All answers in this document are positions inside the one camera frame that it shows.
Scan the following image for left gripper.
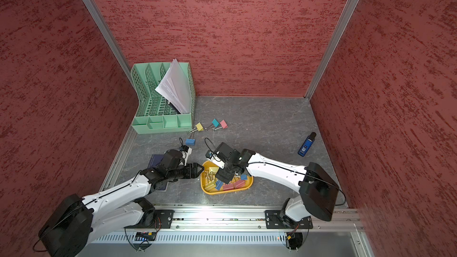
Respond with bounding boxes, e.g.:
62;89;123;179
167;163;204;181

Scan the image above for pink binder clip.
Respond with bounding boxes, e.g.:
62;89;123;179
220;120;228;129
223;184;235;191
233;180;246;189

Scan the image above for olive yellow binder clip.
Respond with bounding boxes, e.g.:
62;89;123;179
208;167;219;175

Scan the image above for pink binder clip back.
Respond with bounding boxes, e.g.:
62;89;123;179
223;184;235;191

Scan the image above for yellow plastic storage box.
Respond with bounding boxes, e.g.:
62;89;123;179
200;161;254;195

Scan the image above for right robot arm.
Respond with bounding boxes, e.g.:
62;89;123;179
205;142;340;222

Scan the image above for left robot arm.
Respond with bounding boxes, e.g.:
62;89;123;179
38;149;204;257

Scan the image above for teal binder clip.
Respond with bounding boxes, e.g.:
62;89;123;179
209;119;220;129

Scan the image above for dark blue notebook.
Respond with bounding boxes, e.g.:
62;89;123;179
148;154;171;191

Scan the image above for green plastic desk organizer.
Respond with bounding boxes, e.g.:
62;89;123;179
130;62;196;134

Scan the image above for white papers in organizer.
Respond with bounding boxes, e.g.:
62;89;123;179
155;59;192;114

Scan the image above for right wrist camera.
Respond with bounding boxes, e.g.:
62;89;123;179
205;150;225;168

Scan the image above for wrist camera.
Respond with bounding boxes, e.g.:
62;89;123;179
179;145;192;165
205;150;225;168

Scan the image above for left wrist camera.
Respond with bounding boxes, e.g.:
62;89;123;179
179;145;192;165

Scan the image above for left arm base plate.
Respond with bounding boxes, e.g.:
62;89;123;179
126;209;175;230

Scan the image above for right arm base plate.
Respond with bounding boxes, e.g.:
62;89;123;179
264;210;313;230

